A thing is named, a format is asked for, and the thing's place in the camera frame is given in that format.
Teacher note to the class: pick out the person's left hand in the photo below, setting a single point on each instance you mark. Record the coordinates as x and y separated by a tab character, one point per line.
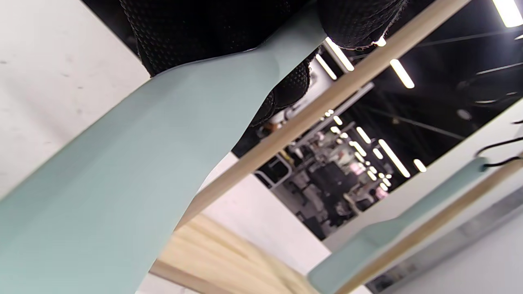
196	28

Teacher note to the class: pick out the mint green silicone spatula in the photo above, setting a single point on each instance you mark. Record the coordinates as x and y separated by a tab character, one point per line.
122	183
359	253

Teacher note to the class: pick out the wooden spatula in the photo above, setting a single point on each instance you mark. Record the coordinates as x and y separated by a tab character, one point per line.
327	98

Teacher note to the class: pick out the cluttered background workstations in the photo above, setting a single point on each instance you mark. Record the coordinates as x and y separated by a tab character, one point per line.
327	183

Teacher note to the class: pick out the row of ceiling light strips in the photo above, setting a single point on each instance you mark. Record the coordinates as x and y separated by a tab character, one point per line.
402	73

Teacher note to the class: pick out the grey metal rail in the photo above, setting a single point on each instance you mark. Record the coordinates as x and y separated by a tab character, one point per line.
470	237

